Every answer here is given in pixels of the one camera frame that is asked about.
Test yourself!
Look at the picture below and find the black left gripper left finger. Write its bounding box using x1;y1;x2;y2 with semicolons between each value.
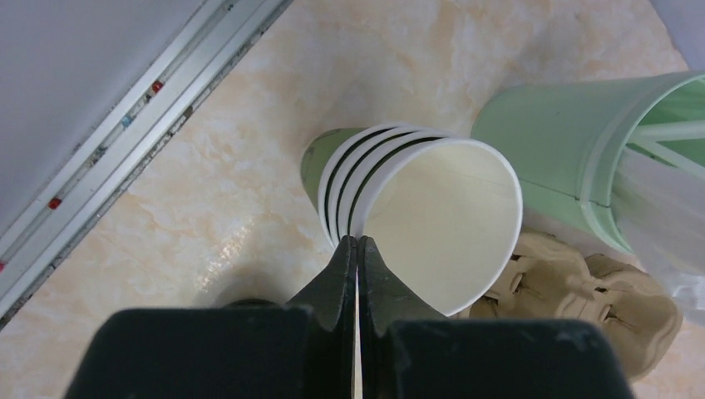
66;238;357;398

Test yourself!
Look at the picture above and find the stack of black lids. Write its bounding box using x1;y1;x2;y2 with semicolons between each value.
224;298;279;309

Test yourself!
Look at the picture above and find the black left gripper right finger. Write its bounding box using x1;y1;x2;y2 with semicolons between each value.
357;236;633;398

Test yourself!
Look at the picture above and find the stack of green paper cups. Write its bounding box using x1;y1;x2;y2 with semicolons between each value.
300;123;523;316

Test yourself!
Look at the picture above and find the aluminium frame rail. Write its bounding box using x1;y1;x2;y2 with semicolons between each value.
1;1;288;323

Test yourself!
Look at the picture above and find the green straw holder cup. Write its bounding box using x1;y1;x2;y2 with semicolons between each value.
471;71;704;252

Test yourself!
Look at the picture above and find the brown cardboard cup carrier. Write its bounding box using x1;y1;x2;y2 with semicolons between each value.
453;229;683;382

